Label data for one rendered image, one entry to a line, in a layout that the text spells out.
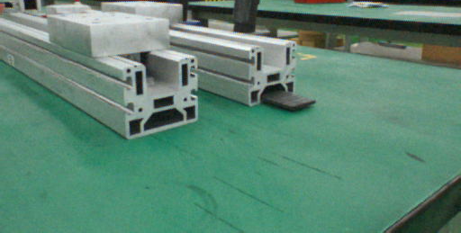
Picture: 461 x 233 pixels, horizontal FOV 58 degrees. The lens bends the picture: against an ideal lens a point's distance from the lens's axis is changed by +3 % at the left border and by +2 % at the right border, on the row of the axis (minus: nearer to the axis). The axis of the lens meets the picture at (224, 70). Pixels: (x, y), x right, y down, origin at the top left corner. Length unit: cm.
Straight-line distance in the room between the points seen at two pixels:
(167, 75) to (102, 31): 9
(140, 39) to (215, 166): 21
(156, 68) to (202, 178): 20
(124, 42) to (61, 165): 18
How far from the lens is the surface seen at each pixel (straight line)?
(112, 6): 91
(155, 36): 55
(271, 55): 64
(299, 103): 58
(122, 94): 47
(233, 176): 39
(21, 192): 41
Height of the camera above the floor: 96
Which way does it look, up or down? 13 degrees down
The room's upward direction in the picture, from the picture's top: straight up
